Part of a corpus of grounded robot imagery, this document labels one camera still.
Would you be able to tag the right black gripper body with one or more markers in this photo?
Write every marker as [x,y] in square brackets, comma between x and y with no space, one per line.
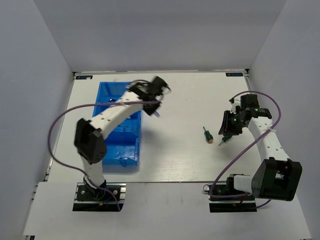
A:
[238,124]

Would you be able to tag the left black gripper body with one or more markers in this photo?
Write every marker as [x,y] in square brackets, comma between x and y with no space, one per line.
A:
[151,110]

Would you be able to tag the blue handle red screwdriver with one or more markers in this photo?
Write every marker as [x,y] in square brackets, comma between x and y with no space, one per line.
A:
[156,114]

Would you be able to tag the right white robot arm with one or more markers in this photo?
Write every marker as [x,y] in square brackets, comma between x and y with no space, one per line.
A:
[278,176]

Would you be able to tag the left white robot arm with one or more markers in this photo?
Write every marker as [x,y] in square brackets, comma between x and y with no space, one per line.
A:
[90,135]

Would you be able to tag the green stubby phillips screwdriver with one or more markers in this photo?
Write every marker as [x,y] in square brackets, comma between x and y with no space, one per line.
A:
[224,139]

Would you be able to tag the green orange stubby screwdriver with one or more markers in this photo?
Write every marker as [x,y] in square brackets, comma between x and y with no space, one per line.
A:
[208,136]

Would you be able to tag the blue plastic compartment bin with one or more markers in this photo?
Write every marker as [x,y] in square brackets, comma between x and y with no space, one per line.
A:
[123,143]

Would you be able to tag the right table logo sticker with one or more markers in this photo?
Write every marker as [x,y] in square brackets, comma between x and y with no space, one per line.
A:
[234,74]

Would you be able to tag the table logo sticker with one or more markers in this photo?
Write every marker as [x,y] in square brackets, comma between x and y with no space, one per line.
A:
[234,74]
[83,77]

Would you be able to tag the left table logo sticker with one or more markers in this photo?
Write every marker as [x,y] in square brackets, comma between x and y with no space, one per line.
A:
[83,77]

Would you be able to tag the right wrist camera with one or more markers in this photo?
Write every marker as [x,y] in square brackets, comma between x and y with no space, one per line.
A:
[235,105]

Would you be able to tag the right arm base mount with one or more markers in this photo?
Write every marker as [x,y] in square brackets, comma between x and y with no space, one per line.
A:
[232,196]

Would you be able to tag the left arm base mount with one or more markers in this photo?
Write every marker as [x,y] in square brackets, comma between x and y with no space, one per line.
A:
[86,201]

